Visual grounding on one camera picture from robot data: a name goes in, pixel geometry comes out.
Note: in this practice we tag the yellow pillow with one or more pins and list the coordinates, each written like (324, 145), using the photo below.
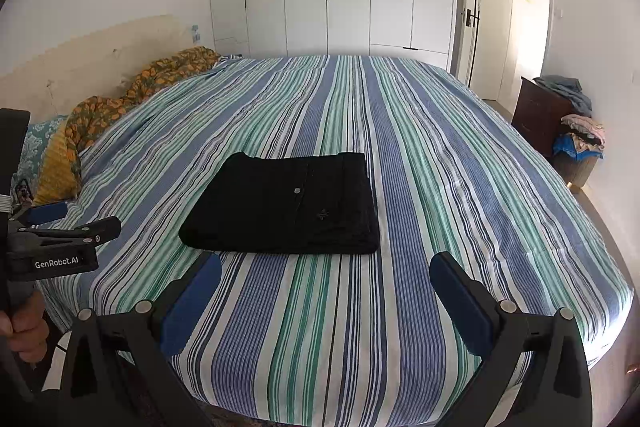
(60, 175)

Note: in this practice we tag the white door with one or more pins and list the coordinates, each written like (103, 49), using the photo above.
(465, 40)

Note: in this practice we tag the pile of clothes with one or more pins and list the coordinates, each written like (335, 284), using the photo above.
(579, 136)

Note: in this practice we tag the orange floral blanket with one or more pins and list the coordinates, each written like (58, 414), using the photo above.
(90, 118)

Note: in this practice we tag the dark wooden cabinet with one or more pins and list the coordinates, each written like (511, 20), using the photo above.
(537, 116)

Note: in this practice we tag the teal patterned pillow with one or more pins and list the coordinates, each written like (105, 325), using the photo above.
(35, 144)

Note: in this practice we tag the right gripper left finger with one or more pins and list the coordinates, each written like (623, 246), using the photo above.
(117, 371)

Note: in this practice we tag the brown laundry basket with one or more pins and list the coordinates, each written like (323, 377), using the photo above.
(575, 172)

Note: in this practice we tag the person's left hand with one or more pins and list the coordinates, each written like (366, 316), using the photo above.
(26, 332)

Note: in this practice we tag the black pants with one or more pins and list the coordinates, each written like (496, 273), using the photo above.
(314, 205)

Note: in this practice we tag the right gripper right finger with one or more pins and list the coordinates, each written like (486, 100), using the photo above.
(556, 388)

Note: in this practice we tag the striped blue green bedsheet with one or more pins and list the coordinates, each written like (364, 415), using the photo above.
(339, 340)

